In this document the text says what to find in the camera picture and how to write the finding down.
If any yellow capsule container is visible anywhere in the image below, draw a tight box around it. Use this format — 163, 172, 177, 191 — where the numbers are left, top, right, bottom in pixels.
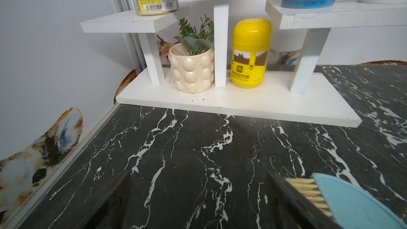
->
231, 18, 272, 89

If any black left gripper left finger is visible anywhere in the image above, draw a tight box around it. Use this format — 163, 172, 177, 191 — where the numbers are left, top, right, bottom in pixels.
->
75, 173, 132, 229

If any white tiered wooden shelf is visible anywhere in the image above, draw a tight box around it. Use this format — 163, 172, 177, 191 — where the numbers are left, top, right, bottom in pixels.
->
81, 0, 407, 127

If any light blue hand brush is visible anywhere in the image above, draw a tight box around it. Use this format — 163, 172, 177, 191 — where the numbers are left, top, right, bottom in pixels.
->
285, 173, 407, 229

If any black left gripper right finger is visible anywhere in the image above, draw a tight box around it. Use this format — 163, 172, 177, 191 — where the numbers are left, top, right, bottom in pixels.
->
267, 171, 340, 229

